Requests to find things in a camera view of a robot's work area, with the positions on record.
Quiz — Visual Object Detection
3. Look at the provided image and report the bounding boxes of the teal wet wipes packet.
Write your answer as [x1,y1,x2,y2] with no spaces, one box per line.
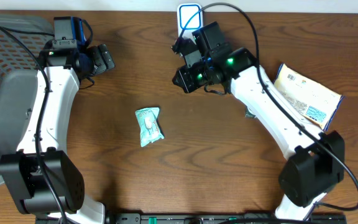
[135,107,164,147]

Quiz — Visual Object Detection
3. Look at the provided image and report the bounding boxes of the large white snack bag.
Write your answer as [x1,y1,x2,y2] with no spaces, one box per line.
[274,63,344,131]

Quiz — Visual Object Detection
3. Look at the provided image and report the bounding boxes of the dark green round-label packet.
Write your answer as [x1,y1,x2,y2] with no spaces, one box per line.
[245,107,256,119]

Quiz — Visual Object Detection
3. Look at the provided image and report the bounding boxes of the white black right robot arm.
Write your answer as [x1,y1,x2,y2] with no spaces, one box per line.
[173,45,345,221]

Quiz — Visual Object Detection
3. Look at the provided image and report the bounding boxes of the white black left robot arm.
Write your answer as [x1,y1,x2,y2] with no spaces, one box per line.
[0,44,115,223]

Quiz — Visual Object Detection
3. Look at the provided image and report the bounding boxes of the white barcode scanner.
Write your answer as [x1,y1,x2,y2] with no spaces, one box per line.
[177,3,204,40]

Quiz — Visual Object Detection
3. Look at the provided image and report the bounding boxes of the dark grey plastic basket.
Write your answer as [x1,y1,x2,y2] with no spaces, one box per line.
[0,14,53,185]

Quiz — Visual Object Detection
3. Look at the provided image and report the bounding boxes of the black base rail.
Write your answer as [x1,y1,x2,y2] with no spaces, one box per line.
[35,213,347,224]

